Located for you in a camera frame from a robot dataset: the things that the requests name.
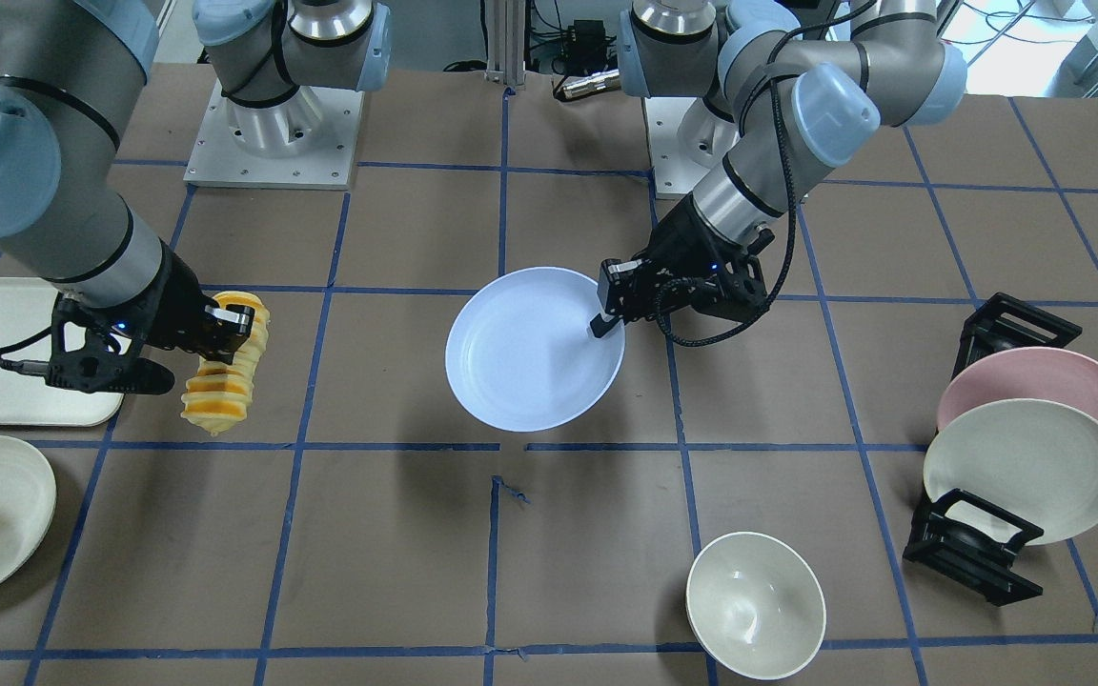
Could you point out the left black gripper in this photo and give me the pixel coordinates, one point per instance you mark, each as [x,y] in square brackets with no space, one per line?
[685,239]

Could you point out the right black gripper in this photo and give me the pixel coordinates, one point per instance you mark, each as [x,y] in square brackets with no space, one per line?
[171,303]

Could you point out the blue plate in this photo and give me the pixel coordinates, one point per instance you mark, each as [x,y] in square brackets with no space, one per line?
[521,355]

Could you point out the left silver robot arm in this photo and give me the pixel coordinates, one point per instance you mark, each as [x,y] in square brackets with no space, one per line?
[801,109]

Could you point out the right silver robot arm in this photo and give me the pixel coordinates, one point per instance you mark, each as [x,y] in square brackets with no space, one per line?
[71,73]

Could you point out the pink plate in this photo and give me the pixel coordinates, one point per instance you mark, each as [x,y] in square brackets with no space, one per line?
[1052,374]

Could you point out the black plate rack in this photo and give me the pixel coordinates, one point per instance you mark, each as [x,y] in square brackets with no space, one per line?
[949,546]

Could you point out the cream plate in rack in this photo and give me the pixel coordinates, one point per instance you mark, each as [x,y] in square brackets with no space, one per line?
[1034,458]

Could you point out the silver cylinder connector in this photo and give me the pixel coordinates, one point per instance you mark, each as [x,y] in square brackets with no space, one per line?
[570,90]

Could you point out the cream bowl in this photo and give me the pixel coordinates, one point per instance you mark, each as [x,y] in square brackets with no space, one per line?
[755,606]

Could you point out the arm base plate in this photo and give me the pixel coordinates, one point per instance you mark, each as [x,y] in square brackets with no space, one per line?
[306,143]
[686,139]

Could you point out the aluminium frame post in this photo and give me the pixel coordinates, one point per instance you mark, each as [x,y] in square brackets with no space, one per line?
[505,33]

